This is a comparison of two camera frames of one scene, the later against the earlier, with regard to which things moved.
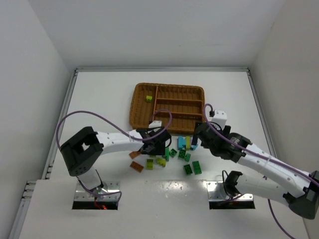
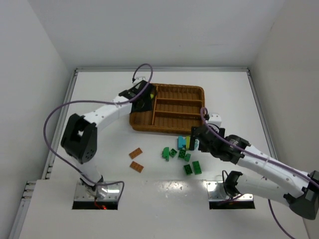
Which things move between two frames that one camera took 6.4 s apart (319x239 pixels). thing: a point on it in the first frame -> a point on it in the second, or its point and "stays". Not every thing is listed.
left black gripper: [154, 146] -> [148, 98]
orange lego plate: [133, 154] stays
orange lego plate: [136, 166] stays
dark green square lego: [187, 169] stays
